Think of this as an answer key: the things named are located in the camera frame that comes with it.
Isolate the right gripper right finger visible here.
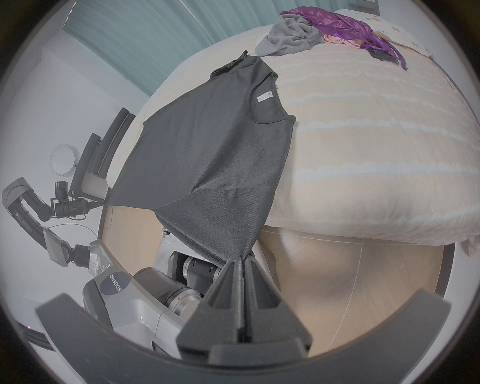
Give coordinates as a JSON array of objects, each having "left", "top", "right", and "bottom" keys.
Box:
[{"left": 244, "top": 257, "right": 313, "bottom": 348}]

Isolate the round white ceiling lamp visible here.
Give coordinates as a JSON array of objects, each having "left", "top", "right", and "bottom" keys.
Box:
[{"left": 49, "top": 144, "right": 78, "bottom": 176}]

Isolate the grey garment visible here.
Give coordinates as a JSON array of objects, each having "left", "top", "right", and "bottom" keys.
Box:
[{"left": 256, "top": 14, "right": 325, "bottom": 57}]

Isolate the small black garment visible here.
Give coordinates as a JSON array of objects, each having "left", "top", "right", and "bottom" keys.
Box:
[{"left": 369, "top": 49, "right": 398, "bottom": 64}]

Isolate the white printed pillow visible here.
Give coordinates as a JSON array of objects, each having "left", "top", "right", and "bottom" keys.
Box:
[{"left": 335, "top": 5, "right": 434, "bottom": 58}]

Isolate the black cable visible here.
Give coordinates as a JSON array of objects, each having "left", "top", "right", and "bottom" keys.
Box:
[{"left": 48, "top": 223, "right": 100, "bottom": 241}]

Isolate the purple garment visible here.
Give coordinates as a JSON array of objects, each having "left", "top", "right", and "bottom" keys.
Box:
[{"left": 280, "top": 5, "right": 408, "bottom": 72}]

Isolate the bed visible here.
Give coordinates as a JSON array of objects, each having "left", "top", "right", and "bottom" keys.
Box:
[{"left": 107, "top": 0, "right": 480, "bottom": 256}]

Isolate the pink garment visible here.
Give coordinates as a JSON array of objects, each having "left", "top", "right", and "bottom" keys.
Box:
[{"left": 323, "top": 34, "right": 364, "bottom": 50}]

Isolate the black T-shirt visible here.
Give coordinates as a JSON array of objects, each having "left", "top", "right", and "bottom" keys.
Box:
[{"left": 107, "top": 50, "right": 297, "bottom": 263}]

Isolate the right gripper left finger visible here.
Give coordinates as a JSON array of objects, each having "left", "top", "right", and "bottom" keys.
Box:
[{"left": 179, "top": 258, "right": 244, "bottom": 348}]

